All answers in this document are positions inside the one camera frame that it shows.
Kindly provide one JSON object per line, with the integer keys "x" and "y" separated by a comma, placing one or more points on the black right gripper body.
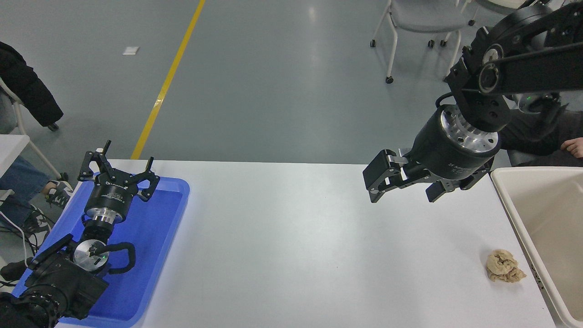
{"x": 448, "y": 157}

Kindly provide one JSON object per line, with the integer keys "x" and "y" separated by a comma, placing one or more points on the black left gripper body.
{"x": 111, "y": 193}

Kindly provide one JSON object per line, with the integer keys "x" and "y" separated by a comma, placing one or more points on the tan paper ball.
{"x": 503, "y": 266}

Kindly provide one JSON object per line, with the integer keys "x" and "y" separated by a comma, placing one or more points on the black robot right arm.
{"x": 524, "y": 59}

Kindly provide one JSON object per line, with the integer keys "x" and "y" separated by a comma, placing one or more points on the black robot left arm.
{"x": 59, "y": 282}

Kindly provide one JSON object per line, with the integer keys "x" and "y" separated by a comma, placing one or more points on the person's hand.
{"x": 575, "y": 146}

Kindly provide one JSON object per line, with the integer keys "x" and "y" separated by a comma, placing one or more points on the blue plastic tray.
{"x": 155, "y": 228}

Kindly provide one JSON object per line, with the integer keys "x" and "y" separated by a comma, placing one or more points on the grey chair seat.
{"x": 519, "y": 157}

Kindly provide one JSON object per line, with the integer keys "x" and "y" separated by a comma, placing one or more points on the small white table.
{"x": 11, "y": 152}

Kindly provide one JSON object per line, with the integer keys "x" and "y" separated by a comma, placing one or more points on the person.
{"x": 546, "y": 141}
{"x": 23, "y": 82}

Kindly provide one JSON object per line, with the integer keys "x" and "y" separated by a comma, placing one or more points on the large pale bin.
{"x": 551, "y": 214}

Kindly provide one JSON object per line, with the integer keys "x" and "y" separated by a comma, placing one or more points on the white paper sheet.
{"x": 130, "y": 51}

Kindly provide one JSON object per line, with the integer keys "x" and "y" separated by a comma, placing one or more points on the small black object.
{"x": 13, "y": 269}

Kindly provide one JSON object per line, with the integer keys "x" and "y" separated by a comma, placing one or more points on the grey seat wheeled chair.
{"x": 423, "y": 16}

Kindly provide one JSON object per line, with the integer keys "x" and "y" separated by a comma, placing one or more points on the white frame chair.
{"x": 45, "y": 159}

